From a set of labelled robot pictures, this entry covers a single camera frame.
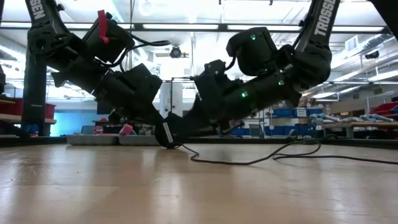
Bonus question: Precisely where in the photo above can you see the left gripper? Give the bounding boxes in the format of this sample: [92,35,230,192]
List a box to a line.
[51,58,166,126]

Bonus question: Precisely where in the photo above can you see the cluttered wooden workbench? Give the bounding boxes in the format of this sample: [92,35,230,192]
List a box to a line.
[322,113,398,139]

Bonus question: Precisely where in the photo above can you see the black ceiling fixture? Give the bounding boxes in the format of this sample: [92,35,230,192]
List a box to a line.
[364,49,381,60]

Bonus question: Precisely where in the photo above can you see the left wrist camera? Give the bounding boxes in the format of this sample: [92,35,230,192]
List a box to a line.
[82,12,136,63]

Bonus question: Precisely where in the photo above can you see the red-handled pliers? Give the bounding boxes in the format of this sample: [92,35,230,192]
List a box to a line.
[118,123,135,136]

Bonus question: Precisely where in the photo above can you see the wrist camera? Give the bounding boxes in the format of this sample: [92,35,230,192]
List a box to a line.
[226,27,280,77]
[82,12,136,63]

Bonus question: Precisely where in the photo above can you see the blue storage bins with labels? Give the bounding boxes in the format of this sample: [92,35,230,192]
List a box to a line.
[272,107,325,118]

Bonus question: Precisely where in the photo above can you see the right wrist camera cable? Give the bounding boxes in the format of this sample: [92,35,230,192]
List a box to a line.
[224,49,239,72]

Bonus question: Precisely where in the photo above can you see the black monitor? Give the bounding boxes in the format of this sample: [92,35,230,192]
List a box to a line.
[96,99,114,115]

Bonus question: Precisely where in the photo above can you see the hanging black camera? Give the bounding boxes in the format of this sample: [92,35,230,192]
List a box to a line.
[169,45,183,59]

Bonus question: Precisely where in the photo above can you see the thin dark cord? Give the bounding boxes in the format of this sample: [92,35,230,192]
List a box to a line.
[173,136,398,166]

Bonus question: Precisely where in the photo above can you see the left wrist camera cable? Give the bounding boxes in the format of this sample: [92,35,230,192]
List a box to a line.
[102,32,172,68]

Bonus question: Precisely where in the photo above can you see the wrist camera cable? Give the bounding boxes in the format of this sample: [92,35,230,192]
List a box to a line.
[102,32,172,68]
[224,49,239,72]

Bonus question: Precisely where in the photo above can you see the small red clip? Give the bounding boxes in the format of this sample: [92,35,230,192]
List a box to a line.
[97,9,110,45]

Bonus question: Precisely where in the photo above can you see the red plastic bin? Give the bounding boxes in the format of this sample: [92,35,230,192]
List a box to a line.
[371,101,398,116]

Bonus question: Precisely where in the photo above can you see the black cord spool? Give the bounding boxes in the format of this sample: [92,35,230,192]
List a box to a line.
[154,119,184,149]

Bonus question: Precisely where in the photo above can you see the black aluminium table frame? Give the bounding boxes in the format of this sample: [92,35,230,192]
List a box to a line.
[0,46,398,149]

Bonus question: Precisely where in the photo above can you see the red storage bins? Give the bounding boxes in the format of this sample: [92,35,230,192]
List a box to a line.
[0,97,57,121]

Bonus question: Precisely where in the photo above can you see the grey plastic tool case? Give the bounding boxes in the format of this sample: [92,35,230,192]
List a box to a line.
[65,134,161,147]

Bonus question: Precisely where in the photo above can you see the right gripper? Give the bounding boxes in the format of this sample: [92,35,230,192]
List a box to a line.
[169,58,302,138]

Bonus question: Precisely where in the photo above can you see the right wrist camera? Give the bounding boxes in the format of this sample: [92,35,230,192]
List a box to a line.
[226,27,280,77]

